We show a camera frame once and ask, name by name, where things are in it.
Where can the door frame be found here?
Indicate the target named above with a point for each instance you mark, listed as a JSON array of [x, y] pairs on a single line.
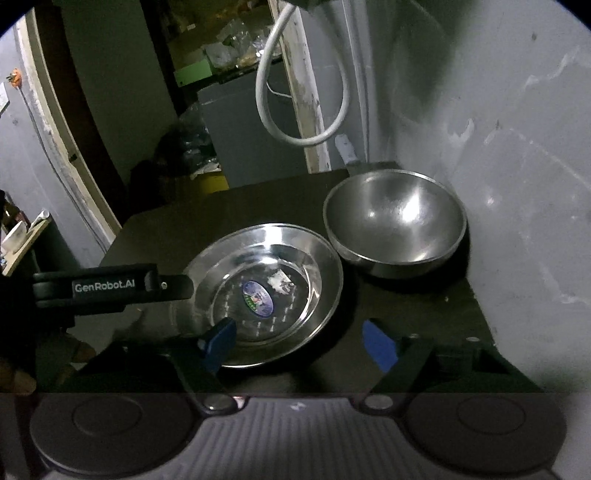
[[60, 115]]

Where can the small white bowl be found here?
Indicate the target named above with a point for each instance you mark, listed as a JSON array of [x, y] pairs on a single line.
[[14, 233]]

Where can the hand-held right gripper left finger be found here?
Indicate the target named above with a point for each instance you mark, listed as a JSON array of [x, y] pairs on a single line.
[[220, 340]]

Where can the steel plate with sticker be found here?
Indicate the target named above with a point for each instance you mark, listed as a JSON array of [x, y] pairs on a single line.
[[272, 290]]

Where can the side shelf with bottles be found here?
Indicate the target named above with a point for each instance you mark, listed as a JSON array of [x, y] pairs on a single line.
[[25, 242]]

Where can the large steel bowl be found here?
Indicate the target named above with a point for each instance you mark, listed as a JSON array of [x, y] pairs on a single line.
[[397, 217]]

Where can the orange plug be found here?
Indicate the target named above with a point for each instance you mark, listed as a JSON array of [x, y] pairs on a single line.
[[14, 78]]

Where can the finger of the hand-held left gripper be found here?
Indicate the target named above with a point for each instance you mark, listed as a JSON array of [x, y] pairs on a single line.
[[178, 287]]

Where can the grey cabinet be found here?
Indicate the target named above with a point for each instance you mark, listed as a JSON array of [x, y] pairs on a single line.
[[249, 134]]

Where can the green box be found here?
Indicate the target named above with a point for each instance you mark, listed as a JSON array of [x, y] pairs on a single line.
[[194, 73]]

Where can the white wall switch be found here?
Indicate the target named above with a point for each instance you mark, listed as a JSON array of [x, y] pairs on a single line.
[[2, 99]]

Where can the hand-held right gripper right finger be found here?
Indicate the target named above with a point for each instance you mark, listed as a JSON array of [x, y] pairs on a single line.
[[378, 345]]

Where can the black plastic bag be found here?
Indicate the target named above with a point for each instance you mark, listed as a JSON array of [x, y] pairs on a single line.
[[184, 147]]

